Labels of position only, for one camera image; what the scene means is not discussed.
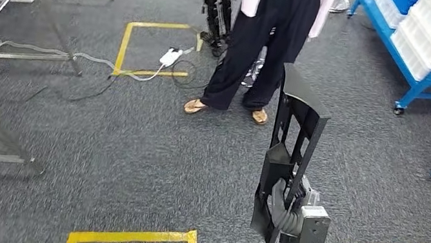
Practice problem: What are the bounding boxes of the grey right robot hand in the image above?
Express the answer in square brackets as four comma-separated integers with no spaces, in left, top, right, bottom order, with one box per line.
[290,174,324,209]

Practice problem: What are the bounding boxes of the long black plastic part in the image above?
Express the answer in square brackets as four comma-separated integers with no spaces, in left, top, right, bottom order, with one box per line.
[246,60,340,243]

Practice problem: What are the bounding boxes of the chrome stool base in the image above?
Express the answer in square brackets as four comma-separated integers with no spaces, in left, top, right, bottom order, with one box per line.
[240,43,270,90]

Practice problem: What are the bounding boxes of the person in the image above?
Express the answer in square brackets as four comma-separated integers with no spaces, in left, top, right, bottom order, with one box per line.
[181,0,339,135]

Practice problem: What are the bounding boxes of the white round stand base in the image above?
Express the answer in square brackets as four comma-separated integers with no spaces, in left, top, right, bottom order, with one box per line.
[328,0,361,17]

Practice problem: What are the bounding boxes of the white power strip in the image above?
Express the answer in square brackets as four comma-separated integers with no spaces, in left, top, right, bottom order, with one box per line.
[157,44,185,70]

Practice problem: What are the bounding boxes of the black robot legs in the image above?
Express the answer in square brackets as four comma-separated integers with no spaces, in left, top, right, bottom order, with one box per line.
[186,0,237,61]

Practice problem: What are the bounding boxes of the blue plastic crate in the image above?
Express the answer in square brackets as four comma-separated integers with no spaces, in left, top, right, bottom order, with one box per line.
[383,0,421,18]

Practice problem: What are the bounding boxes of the yellow floor tape square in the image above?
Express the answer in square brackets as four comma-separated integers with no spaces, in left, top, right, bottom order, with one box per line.
[111,14,207,89]

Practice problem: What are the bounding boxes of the right wrist camera with plate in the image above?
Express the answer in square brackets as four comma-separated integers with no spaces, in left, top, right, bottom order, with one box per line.
[277,200,334,243]

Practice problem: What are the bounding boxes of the black floor cable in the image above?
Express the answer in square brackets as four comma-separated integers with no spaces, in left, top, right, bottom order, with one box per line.
[0,30,214,136]

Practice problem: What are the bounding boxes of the white floor cable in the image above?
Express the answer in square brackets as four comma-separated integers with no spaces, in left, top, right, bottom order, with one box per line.
[0,16,195,90]

